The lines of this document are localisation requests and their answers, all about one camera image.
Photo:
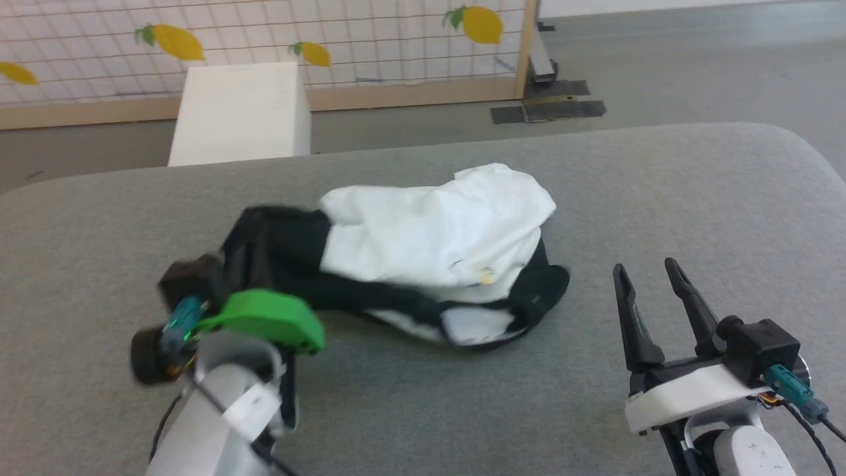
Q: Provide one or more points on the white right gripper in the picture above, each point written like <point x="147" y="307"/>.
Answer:
<point x="694" y="390"/>

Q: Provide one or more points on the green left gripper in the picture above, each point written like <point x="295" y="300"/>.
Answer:
<point x="271" y="317"/>

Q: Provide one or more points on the white and black t-shirt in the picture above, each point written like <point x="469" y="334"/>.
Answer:
<point x="429" y="238"/>

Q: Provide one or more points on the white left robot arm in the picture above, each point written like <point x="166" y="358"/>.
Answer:
<point x="211" y="423"/>

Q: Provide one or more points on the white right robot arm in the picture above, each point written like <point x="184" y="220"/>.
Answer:
<point x="747" y="456"/>

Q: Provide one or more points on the grey upholstered sofa surface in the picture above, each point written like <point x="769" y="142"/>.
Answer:
<point x="661" y="198"/>

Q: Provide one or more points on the white rectangular box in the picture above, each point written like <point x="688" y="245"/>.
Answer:
<point x="241" y="112"/>

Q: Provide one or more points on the long black floor tape patch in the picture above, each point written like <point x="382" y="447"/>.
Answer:
<point x="568" y="110"/>

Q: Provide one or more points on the small black floor tape patch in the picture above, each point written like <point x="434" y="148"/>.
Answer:
<point x="507" y="114"/>

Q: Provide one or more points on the grey metal partition foot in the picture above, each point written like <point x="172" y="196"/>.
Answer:
<point x="543" y="59"/>

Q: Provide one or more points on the wood framed grid partition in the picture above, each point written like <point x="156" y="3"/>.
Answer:
<point x="396" y="33"/>

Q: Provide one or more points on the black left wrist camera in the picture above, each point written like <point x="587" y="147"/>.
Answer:
<point x="192" y="277"/>

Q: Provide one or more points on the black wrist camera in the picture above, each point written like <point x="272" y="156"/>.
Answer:
<point x="192" y="277"/>
<point x="760" y="347"/>

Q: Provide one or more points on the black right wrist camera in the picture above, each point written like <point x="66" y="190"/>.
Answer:
<point x="760" y="347"/>

